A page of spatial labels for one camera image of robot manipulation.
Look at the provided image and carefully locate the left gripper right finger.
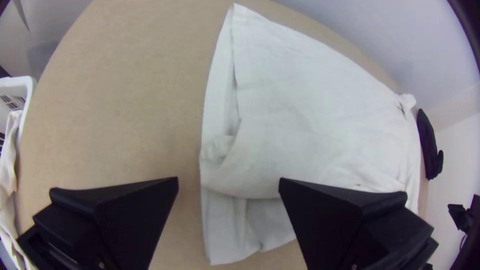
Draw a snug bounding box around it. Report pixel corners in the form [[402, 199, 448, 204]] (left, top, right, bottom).
[[278, 177, 440, 270]]

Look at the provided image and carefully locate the white laundry basket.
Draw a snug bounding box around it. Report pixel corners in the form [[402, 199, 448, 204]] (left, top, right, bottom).
[[0, 76, 38, 158]]

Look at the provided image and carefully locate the dark garment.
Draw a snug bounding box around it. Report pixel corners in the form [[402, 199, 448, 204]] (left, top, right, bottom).
[[416, 108, 445, 181]]

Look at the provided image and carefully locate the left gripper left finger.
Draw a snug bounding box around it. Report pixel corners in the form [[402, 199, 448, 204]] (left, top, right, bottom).
[[16, 176, 180, 270]]

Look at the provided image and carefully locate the white t-shirt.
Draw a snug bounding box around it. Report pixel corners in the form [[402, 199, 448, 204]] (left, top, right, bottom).
[[198, 2, 423, 266]]

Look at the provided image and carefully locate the heap of clothes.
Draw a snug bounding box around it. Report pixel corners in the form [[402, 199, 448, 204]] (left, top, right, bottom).
[[0, 110, 24, 270]]

